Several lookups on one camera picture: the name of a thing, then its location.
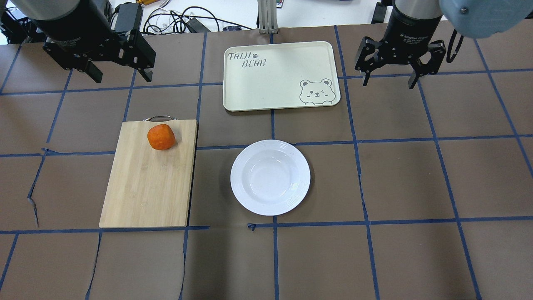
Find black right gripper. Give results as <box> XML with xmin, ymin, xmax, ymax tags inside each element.
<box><xmin>355</xmin><ymin>3</ymin><xmax>447</xmax><ymax>89</ymax></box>

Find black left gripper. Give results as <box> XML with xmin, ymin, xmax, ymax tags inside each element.
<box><xmin>25</xmin><ymin>0</ymin><xmax>156</xmax><ymax>83</ymax></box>

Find orange fruit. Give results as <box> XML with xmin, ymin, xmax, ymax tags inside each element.
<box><xmin>147</xmin><ymin>124</ymin><xmax>177</xmax><ymax>150</ymax></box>

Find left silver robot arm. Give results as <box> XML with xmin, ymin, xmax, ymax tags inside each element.
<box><xmin>13</xmin><ymin>0</ymin><xmax>156</xmax><ymax>83</ymax></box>

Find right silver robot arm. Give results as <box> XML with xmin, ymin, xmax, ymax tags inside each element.
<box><xmin>354</xmin><ymin>0</ymin><xmax>533</xmax><ymax>89</ymax></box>

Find cream bear tray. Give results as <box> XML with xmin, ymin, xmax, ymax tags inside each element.
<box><xmin>222</xmin><ymin>40</ymin><xmax>341</xmax><ymax>112</ymax></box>

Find black power adapter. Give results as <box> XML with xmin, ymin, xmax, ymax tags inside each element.
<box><xmin>112</xmin><ymin>2</ymin><xmax>143</xmax><ymax>33</ymax></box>

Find bamboo cutting board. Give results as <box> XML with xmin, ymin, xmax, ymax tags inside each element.
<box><xmin>99</xmin><ymin>120</ymin><xmax>198</xmax><ymax>228</ymax></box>

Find white round plate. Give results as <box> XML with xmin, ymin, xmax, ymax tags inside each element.
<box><xmin>230</xmin><ymin>139</ymin><xmax>311</xmax><ymax>216</ymax></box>

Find tangled black cables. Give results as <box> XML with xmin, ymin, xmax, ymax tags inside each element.
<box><xmin>144</xmin><ymin>6</ymin><xmax>254</xmax><ymax>35</ymax></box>

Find aluminium frame post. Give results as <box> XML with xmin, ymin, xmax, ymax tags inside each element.
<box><xmin>257</xmin><ymin>0</ymin><xmax>279</xmax><ymax>34</ymax></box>

